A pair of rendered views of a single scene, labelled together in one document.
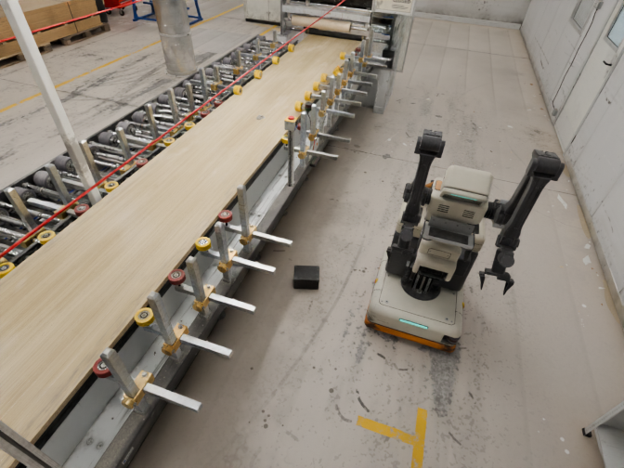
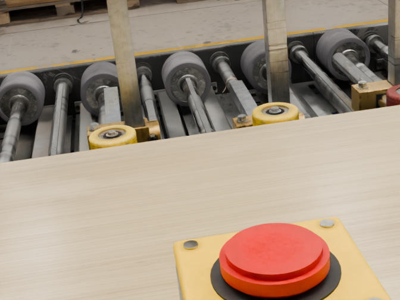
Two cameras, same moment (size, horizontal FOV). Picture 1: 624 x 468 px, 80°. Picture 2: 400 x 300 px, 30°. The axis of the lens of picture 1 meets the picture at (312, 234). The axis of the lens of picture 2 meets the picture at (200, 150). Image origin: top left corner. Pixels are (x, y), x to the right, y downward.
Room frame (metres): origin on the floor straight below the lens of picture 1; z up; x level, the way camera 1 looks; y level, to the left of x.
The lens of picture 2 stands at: (2.19, -0.03, 1.38)
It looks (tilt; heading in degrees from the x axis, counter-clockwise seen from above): 24 degrees down; 69
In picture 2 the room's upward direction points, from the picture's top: 6 degrees counter-clockwise
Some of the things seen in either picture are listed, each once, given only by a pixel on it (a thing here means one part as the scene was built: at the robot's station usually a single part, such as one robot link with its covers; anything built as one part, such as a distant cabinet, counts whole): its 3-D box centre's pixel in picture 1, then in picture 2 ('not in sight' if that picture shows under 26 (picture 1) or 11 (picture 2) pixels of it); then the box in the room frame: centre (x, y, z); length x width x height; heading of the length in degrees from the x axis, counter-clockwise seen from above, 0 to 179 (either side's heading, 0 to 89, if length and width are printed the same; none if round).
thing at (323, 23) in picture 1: (335, 25); not in sight; (5.44, -0.16, 1.05); 1.43 x 0.12 x 0.12; 74
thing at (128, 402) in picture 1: (137, 389); not in sight; (0.64, 0.65, 0.83); 0.14 x 0.06 x 0.05; 164
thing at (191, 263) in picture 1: (199, 292); not in sight; (1.10, 0.52, 0.88); 0.04 x 0.04 x 0.48; 74
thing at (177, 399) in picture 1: (151, 389); not in sight; (0.64, 0.60, 0.83); 0.43 x 0.03 x 0.04; 74
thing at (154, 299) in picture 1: (166, 329); not in sight; (0.86, 0.59, 0.93); 0.04 x 0.04 x 0.48; 74
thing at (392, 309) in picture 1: (416, 294); not in sight; (1.74, -0.80, 0.16); 0.67 x 0.64 x 0.25; 163
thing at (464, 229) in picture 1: (446, 238); not in sight; (1.47, -0.71, 0.99); 0.28 x 0.16 x 0.22; 73
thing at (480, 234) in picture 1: (433, 245); not in sight; (1.83, -0.82, 0.59); 0.55 x 0.34 x 0.83; 73
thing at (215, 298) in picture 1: (214, 298); not in sight; (1.12, 0.46, 0.81); 0.43 x 0.03 x 0.04; 74
